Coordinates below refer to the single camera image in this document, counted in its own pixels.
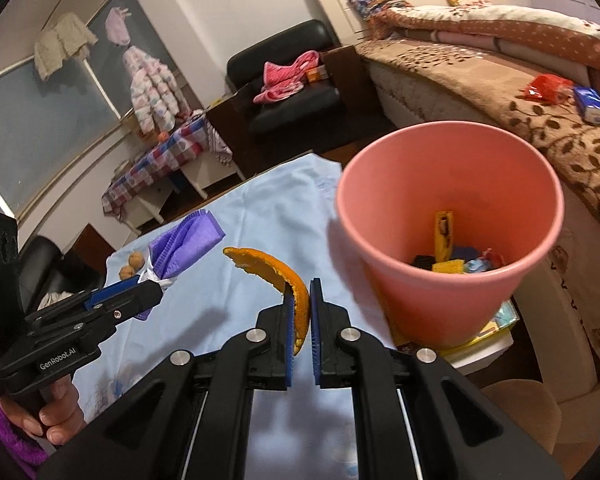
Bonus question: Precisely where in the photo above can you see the pink clothing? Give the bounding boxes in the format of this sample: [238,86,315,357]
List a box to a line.
[252,50,321,106]

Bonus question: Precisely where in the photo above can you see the red white snack packet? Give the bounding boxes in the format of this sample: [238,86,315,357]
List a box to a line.
[464,249,503,273]

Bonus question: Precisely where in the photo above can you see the small pink hanging garment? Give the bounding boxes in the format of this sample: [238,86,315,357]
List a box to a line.
[104,6,132,45]

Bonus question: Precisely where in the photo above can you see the person's left hand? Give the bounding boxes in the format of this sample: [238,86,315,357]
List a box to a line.
[4,377,86,445]

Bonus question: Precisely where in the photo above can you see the colourful printed pillow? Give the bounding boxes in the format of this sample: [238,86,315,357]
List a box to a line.
[346,0,413,21]

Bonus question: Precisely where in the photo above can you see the pink white puffy jacket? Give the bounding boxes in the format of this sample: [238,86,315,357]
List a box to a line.
[122,46,191,136]

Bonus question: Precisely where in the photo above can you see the beige stool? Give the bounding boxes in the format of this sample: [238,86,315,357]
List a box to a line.
[482,377,563,456]

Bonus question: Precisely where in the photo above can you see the beige hanging sweater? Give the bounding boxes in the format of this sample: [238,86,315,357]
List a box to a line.
[33,12,99,81]

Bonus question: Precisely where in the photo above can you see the black leather armchair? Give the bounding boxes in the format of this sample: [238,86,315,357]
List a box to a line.
[226,19,348,136]

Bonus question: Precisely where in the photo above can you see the white side table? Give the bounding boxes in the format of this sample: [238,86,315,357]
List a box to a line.
[120,155,246,236]

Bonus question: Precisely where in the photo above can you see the pink plastic bucket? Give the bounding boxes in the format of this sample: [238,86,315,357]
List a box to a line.
[336,121,565,348]

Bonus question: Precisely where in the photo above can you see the checked tablecloth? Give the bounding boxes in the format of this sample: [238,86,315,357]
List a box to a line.
[101,109,211,218]

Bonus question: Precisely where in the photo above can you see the hanging checked towel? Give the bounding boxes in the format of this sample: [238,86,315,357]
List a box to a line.
[202,115,233,166]

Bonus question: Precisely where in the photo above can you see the black leather sofa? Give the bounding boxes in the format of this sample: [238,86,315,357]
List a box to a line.
[17,235,106,311]

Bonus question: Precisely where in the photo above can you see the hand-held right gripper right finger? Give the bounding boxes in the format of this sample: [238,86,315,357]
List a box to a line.
[309,277,566,480]

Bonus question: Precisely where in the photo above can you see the purple face mask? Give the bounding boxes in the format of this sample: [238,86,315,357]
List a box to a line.
[135,210,226,321]

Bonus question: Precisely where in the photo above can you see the polka-dot quilt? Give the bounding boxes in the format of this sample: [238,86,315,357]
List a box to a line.
[370,4,600,91]

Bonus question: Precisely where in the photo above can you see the orange peel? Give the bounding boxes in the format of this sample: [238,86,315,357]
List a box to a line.
[222,246,311,358]

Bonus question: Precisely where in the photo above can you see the blue tissue pack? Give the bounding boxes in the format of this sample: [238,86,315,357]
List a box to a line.
[573,86,600,125]

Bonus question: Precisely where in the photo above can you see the white low table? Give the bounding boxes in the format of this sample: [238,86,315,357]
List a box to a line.
[440,330,513,376]

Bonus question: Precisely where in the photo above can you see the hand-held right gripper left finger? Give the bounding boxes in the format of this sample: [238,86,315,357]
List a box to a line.
[37,292,296,480]

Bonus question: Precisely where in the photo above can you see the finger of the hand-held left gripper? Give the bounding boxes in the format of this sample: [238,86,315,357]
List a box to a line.
[30,280,163,346]
[26,282,143,323]

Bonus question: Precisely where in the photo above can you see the light blue cloth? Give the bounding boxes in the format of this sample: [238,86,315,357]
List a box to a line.
[87,152,396,480]

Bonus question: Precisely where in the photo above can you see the brown leaf-pattern blanket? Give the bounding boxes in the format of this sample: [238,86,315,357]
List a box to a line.
[355,37,600,241]

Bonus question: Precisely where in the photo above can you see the colourful flat box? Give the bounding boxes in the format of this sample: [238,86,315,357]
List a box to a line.
[395,300,521,351]

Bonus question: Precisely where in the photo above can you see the dark wooden nightstand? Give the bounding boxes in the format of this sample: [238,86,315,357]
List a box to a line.
[320,45,396,136]

